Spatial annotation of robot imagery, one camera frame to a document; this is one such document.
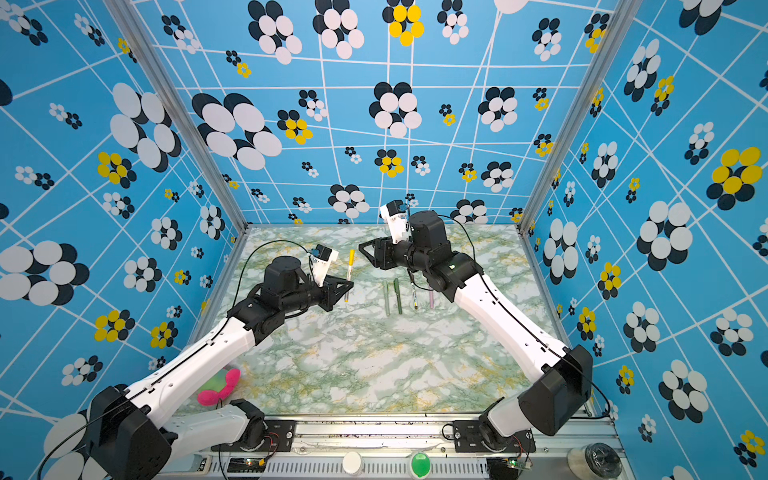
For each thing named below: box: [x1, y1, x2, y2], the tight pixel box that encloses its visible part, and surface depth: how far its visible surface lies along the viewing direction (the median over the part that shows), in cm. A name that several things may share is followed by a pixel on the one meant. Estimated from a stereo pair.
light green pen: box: [383, 280, 391, 317], surface depth 101 cm
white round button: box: [342, 451, 362, 475], surface depth 65 cm
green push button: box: [411, 452, 431, 478], surface depth 63 cm
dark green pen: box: [393, 278, 403, 315], surface depth 103 cm
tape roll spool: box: [567, 443, 623, 480], surface depth 63 cm
